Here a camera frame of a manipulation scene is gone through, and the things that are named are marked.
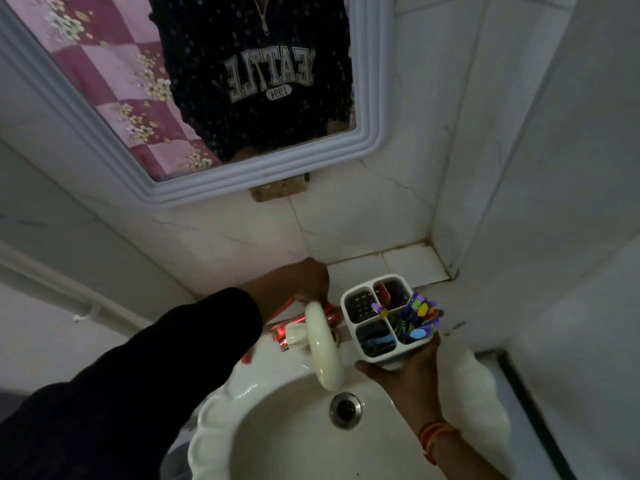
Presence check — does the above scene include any person's right hand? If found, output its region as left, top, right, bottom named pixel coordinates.
left=354, top=333, right=444, bottom=431

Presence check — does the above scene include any person's left hand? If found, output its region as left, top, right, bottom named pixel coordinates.
left=264, top=257, right=331, bottom=315

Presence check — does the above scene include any white compartment organizer caddy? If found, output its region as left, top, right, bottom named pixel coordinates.
left=340, top=274, right=440, bottom=369

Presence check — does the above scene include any person's right forearm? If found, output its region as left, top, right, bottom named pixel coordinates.
left=422, top=426, right=508, bottom=480

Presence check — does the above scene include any person's left forearm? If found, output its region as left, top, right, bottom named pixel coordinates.
left=0, top=275, right=281, bottom=480

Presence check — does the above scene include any bunch of colourful toothbrushes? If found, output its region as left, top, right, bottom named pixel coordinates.
left=371, top=292, right=445, bottom=343

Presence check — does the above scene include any blue item in caddy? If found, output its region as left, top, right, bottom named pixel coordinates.
left=361, top=331, right=397, bottom=356

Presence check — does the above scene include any red orange wrist thread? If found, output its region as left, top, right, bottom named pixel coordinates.
left=417, top=421, right=461, bottom=466

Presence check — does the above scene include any metal sink drain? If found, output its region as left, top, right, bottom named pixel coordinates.
left=328, top=392, right=365, bottom=430

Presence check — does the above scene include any white faucet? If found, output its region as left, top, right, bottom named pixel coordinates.
left=285, top=301, right=347, bottom=392

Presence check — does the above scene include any red silver toothpaste tube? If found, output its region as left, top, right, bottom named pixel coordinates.
left=241, top=317, right=307, bottom=364

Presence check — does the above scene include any white ceramic sink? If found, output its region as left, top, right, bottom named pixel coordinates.
left=187, top=332, right=512, bottom=480

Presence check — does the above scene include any black door frame strip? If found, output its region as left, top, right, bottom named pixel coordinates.
left=474, top=349, right=578, bottom=480

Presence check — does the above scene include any white framed wall mirror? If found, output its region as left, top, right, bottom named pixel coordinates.
left=0, top=0, right=396, bottom=209

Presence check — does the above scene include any brown mirror bracket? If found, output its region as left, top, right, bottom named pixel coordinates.
left=248, top=174, right=311, bottom=203

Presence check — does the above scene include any white wall pipe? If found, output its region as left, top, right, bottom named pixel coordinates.
left=0, top=241, right=153, bottom=331

